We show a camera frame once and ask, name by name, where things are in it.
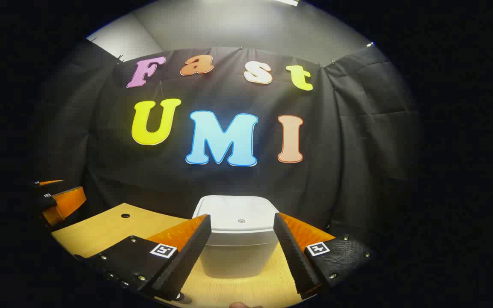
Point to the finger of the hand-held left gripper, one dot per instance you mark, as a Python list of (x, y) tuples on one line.
[(69, 201), (47, 182)]

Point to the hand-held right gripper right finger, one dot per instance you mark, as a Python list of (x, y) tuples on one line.
[(293, 256)]

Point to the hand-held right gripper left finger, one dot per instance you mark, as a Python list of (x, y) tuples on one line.
[(186, 261)]

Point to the grey desktop garbage bin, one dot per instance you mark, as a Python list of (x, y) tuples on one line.
[(240, 248)]

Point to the wooden desktop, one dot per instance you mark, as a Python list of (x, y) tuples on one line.
[(114, 226)]

